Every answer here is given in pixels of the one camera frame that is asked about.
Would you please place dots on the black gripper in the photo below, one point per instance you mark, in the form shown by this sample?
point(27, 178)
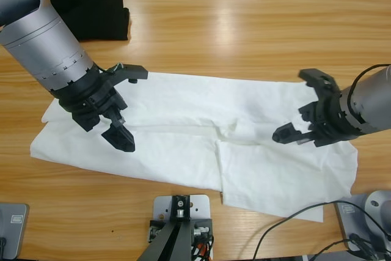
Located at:
point(333, 120)
point(88, 99)

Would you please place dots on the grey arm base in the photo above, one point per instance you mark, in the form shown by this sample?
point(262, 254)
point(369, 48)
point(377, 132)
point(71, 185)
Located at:
point(348, 215)
point(15, 221)

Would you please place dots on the white T-shirt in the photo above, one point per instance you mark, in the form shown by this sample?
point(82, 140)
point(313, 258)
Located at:
point(183, 105)

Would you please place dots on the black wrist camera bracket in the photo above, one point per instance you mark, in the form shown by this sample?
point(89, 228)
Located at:
point(134, 71)
point(317, 76)

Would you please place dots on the black post with brackets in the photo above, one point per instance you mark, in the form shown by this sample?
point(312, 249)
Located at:
point(171, 239)

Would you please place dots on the white mount plate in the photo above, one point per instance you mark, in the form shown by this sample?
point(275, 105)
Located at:
point(162, 206)

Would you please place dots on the black folded garment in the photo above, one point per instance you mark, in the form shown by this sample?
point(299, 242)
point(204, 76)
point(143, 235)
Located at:
point(91, 16)

